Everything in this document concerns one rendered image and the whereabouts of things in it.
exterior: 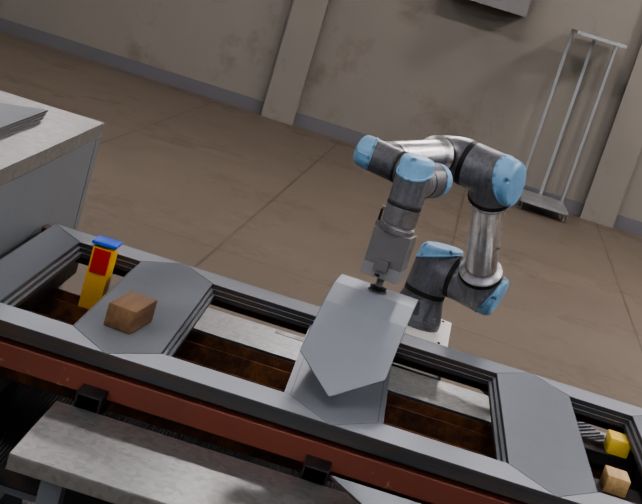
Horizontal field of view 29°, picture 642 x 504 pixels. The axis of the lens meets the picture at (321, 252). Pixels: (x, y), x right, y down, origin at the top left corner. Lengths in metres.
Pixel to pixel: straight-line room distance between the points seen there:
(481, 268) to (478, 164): 0.35
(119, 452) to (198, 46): 9.55
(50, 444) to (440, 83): 9.35
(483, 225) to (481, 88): 8.18
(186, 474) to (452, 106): 9.29
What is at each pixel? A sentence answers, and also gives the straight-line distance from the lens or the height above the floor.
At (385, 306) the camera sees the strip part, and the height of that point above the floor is 1.01.
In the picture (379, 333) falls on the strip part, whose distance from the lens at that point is 2.57.
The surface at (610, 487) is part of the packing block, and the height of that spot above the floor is 0.79.
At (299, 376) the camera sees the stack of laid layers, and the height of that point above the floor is 0.85.
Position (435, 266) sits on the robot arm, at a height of 0.95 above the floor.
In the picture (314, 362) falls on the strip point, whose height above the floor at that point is 0.91.
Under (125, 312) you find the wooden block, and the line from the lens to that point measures 2.53.
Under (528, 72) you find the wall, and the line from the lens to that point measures 11.33.
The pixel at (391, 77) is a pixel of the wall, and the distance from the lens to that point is 11.38.
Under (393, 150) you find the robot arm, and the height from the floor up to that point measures 1.30.
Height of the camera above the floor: 1.70
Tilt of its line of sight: 14 degrees down
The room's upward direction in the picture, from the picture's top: 17 degrees clockwise
